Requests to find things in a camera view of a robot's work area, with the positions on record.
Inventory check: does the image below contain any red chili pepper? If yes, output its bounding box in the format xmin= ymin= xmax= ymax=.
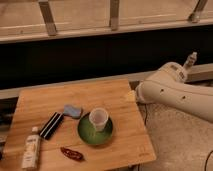
xmin=60 ymin=147 xmax=84 ymax=161

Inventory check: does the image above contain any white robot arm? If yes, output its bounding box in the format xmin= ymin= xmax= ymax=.
xmin=125 ymin=62 xmax=213 ymax=123

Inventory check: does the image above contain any white ceramic cup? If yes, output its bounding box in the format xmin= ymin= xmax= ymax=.
xmin=89 ymin=108 xmax=109 ymax=132

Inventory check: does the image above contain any green plate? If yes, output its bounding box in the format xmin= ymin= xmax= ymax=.
xmin=77 ymin=114 xmax=113 ymax=146

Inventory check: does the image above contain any blue sponge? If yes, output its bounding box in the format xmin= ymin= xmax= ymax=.
xmin=63 ymin=105 xmax=82 ymax=119

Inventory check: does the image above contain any clear bottle on ledge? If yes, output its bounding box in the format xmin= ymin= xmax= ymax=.
xmin=183 ymin=52 xmax=197 ymax=70

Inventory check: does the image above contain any black striped box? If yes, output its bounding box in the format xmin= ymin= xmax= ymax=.
xmin=39 ymin=112 xmax=64 ymax=140

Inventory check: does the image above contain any white plastic bottle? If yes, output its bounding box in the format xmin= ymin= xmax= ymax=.
xmin=22 ymin=127 xmax=40 ymax=170

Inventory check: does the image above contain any middle metal railing post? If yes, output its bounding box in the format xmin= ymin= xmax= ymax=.
xmin=109 ymin=0 xmax=119 ymax=31

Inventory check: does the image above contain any metal railing post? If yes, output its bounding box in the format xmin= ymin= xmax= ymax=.
xmin=38 ymin=0 xmax=57 ymax=36
xmin=109 ymin=0 xmax=119 ymax=31
xmin=188 ymin=0 xmax=208 ymax=23

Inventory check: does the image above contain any black cable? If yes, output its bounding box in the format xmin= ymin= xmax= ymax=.
xmin=204 ymin=149 xmax=213 ymax=171

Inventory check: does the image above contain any left metal railing post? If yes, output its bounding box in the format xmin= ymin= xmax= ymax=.
xmin=38 ymin=0 xmax=57 ymax=36

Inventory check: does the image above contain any right metal railing post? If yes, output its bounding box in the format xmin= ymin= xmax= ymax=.
xmin=188 ymin=0 xmax=208 ymax=23

